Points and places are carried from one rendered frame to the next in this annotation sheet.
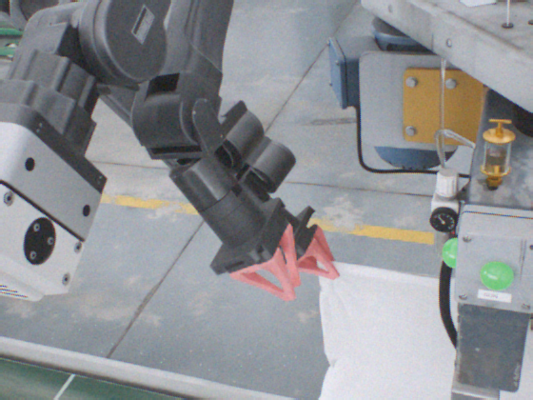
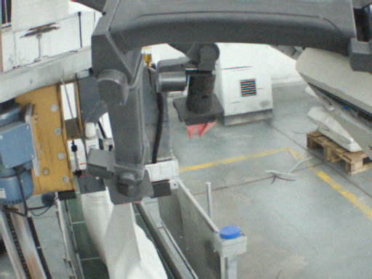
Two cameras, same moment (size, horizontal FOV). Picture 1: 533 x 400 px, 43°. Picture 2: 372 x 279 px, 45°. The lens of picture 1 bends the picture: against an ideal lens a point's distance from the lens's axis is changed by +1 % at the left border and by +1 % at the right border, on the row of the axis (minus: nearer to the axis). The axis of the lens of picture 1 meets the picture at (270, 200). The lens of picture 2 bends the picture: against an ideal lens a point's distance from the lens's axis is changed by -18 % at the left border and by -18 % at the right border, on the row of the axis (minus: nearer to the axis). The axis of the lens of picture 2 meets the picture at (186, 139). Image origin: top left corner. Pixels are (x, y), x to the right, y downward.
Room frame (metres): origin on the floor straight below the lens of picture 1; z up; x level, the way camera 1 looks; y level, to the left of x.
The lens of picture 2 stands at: (1.34, 0.92, 1.58)
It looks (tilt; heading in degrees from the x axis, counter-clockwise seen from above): 19 degrees down; 232
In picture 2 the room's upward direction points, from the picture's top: 5 degrees counter-clockwise
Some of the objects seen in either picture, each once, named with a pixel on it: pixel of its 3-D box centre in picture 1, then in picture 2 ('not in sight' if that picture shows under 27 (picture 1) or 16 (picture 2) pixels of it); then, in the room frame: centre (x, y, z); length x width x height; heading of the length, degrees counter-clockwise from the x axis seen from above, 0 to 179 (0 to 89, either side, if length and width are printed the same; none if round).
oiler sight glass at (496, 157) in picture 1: (497, 152); (147, 54); (0.55, -0.23, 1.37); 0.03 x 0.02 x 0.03; 66
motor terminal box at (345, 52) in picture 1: (355, 77); (13, 148); (1.02, -0.17, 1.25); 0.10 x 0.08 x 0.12; 1
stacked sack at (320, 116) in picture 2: not in sight; (341, 114); (-2.29, -1.41, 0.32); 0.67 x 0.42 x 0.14; 160
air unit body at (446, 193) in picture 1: (447, 220); (94, 150); (0.74, -0.24, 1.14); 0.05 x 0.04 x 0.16; 156
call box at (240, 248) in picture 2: not in sight; (229, 242); (0.45, -0.05, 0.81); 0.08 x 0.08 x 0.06; 66
